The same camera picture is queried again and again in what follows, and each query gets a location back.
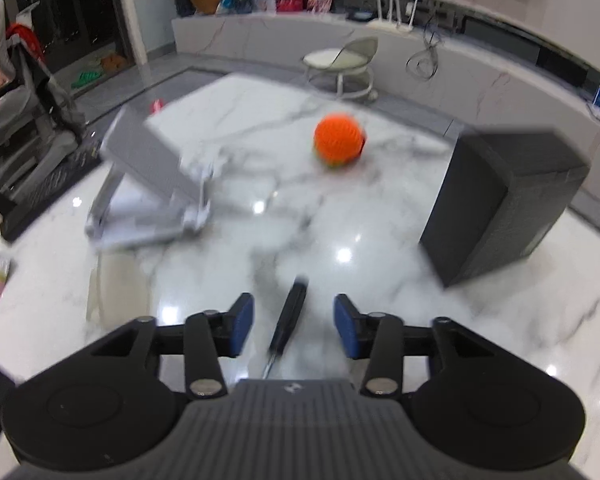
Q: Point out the blue bowl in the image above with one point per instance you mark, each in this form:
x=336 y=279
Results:
x=362 y=15

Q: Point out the white router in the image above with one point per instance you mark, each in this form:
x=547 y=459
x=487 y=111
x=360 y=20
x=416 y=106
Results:
x=391 y=24

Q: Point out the pink office chair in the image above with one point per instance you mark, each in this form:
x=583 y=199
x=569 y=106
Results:
x=0 y=110

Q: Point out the green slippers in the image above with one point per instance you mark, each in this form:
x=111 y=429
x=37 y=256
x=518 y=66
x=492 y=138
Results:
x=87 y=78

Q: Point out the white round stool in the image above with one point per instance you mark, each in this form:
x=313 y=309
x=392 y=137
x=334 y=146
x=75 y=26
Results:
x=332 y=58

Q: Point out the orange slippers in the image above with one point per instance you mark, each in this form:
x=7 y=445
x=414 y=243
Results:
x=114 y=63

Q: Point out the silver laptop stand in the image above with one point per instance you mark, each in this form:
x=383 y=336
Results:
x=150 y=155

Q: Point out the black screwdriver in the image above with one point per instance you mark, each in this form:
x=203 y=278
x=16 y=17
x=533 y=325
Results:
x=290 y=315

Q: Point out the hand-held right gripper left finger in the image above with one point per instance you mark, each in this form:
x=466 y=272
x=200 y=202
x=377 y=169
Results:
x=242 y=325

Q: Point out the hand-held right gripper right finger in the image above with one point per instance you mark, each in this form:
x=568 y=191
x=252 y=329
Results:
x=346 y=327

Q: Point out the large black box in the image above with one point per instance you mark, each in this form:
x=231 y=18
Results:
x=500 y=200

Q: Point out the red cloth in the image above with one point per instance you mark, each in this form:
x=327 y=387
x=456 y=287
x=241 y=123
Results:
x=27 y=40

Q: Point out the orange crochet ball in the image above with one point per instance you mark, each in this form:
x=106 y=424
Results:
x=337 y=140

